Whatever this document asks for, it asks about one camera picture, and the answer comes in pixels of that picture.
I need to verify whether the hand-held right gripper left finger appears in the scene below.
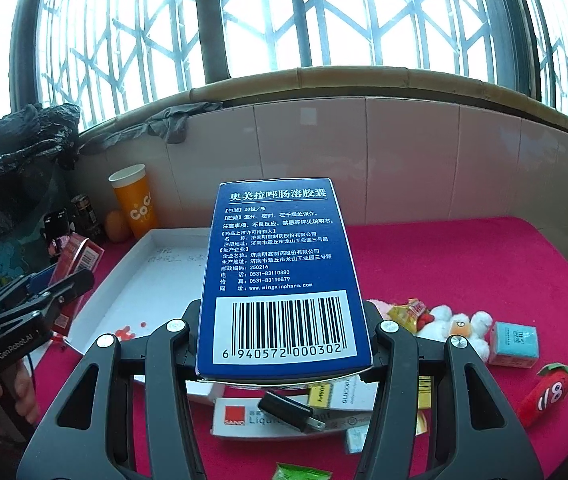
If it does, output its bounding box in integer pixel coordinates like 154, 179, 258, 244
16, 300, 215, 480

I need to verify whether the pink plush toy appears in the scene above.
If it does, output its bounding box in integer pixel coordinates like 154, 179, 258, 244
366, 299, 395, 319

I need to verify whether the white and blue medicine box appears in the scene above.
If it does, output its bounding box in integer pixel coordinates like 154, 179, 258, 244
345, 425, 372, 456

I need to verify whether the yellow and white box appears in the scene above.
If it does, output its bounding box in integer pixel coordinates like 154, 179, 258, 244
308, 375, 433, 411

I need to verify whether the green packet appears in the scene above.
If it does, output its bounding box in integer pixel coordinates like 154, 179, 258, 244
271, 462, 333, 480

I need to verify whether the black clamp stand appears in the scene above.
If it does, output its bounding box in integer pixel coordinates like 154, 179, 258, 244
41, 208, 71, 262

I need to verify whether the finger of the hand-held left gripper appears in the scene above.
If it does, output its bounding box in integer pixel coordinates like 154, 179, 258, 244
0, 271, 62, 318
0, 267, 96, 333

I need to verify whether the green printed bag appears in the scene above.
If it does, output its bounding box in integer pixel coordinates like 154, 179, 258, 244
0, 160, 72, 306

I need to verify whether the orange round fruit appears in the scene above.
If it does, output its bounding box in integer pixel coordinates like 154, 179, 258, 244
104, 210, 132, 244

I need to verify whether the teal small box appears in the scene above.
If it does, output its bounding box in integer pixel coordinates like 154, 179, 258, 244
488, 321, 539, 369

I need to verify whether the window with metal grille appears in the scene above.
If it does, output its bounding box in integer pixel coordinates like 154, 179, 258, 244
0, 0, 568, 137

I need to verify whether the white cardboard tray box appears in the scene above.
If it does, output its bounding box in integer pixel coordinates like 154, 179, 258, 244
66, 227, 227, 403

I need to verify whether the yellow snack packet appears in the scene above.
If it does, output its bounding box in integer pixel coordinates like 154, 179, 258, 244
388, 298, 437, 336

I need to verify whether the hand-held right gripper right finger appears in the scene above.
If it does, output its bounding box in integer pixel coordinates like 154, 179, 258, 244
354, 304, 545, 480

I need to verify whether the black plug charger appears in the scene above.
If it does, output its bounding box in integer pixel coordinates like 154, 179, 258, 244
258, 391, 326, 434

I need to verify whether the black plastic bag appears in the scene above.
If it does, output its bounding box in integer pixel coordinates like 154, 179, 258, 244
0, 102, 83, 261

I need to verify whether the white box with red square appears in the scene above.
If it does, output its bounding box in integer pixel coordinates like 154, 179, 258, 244
211, 397, 379, 441

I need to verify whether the red vegetable plush toy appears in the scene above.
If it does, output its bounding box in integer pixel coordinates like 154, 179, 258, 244
516, 362, 568, 429

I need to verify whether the dark metal can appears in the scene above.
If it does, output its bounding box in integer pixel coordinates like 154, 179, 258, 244
71, 194, 103, 241

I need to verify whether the person's left hand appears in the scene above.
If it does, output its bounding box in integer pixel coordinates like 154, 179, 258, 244
0, 362, 41, 438

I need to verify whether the orange paper cup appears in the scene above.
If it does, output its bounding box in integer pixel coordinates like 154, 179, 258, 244
109, 164, 158, 241

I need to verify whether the grey cloth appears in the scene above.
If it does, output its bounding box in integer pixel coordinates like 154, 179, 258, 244
81, 101, 225, 156

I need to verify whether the white plush toy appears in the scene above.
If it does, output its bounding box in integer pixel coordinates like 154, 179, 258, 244
416, 304, 494, 364

